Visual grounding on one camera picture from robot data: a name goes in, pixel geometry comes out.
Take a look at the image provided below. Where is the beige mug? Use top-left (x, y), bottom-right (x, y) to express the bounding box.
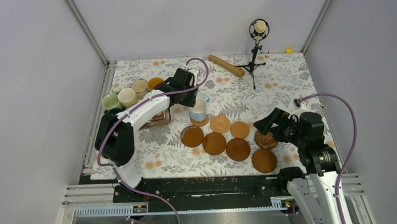
top-left (131, 79), bottom-right (150, 99)

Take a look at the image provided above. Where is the metal serving tray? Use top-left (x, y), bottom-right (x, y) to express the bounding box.
top-left (101, 89), bottom-right (173, 131)

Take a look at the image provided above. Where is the yellow-green mug white inside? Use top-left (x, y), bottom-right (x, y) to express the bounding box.
top-left (117, 88), bottom-right (138, 108)

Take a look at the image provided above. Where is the light green mug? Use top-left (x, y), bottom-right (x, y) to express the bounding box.
top-left (101, 90), bottom-right (122, 110)

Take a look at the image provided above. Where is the dark scuffed brown coaster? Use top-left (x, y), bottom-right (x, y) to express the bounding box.
top-left (254, 131), bottom-right (278, 150)

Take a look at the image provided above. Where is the purple cable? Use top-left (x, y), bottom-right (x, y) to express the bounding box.
top-left (92, 57), bottom-right (217, 224)
top-left (294, 91), bottom-right (362, 224)

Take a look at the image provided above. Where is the glossy brown coaster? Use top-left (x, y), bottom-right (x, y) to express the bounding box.
top-left (180, 125), bottom-right (204, 148)

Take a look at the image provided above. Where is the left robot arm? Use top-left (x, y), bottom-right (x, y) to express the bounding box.
top-left (94, 68), bottom-right (197, 201)

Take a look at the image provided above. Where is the light blue mug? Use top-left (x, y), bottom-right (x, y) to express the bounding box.
top-left (189, 96), bottom-right (210, 122)

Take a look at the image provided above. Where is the light cork coaster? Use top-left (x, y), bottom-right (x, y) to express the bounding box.
top-left (190, 115), bottom-right (210, 127)
top-left (230, 121), bottom-right (250, 139)

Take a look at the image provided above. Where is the wooden rolling pin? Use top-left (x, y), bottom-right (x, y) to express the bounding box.
top-left (208, 55), bottom-right (245, 78)

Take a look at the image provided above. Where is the woven rattan coaster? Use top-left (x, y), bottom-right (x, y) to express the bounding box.
top-left (210, 115), bottom-right (231, 134)

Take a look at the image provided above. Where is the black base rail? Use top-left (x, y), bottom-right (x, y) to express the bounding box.
top-left (113, 175), bottom-right (293, 213)

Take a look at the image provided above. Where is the floral patterned table mat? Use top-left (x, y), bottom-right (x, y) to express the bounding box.
top-left (111, 53), bottom-right (316, 183)

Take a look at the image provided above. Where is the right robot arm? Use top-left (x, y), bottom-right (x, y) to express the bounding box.
top-left (254, 108), bottom-right (353, 224)

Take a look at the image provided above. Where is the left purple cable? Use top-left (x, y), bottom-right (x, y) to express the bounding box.
top-left (92, 57), bottom-right (217, 224)

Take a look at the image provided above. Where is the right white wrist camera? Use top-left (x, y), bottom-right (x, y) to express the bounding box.
top-left (290, 98), bottom-right (311, 119)

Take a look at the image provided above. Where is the dark green mug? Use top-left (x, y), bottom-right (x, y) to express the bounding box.
top-left (108, 108), bottom-right (123, 115)

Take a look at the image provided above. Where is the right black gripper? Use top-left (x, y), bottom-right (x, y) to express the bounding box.
top-left (252, 105), bottom-right (307, 149)

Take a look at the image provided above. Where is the microphone on black tripod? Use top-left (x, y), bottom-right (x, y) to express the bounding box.
top-left (237, 18), bottom-right (270, 90)

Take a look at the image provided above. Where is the blue mug orange inside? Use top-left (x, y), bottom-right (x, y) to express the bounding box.
top-left (147, 77), bottom-right (164, 90)

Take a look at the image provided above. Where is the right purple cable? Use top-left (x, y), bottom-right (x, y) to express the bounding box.
top-left (294, 91), bottom-right (362, 224)

